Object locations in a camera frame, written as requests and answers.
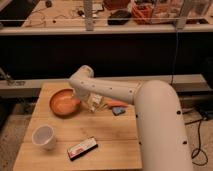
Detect grey metal post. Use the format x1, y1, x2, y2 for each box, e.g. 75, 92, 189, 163
83, 0, 94, 31

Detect blue sponge block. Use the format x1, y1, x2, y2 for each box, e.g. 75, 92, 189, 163
112, 107, 126, 116

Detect black floor cables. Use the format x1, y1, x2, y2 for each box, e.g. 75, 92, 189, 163
182, 107, 213, 167

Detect black and white box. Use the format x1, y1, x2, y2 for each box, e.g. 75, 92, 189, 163
67, 137, 98, 161

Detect white tube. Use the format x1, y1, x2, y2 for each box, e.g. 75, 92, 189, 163
89, 94, 103, 113

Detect orange basket on shelf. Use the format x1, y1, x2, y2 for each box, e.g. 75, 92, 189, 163
132, 5, 152, 25

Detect orange carrot toy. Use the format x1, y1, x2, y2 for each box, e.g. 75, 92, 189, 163
105, 100, 128, 108

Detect metal clamp at left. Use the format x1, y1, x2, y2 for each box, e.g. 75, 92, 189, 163
0, 67, 25, 86

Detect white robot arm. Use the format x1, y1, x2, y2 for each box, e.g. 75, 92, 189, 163
69, 65, 194, 171

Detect white plastic cup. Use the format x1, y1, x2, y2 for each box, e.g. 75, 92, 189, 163
32, 125, 56, 150

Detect orange ceramic bowl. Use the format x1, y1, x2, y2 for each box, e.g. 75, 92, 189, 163
49, 89, 81, 117

